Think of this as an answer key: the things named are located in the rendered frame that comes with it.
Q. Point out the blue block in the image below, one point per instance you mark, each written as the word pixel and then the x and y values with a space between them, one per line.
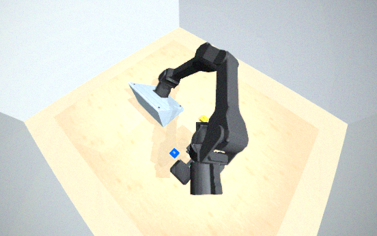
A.
pixel 174 153

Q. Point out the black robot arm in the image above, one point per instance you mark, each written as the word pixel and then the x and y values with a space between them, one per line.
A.
pixel 225 130

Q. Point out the yellow block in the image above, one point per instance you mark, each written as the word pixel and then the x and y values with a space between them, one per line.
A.
pixel 203 118

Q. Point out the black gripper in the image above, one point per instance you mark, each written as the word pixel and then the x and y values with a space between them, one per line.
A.
pixel 181 170

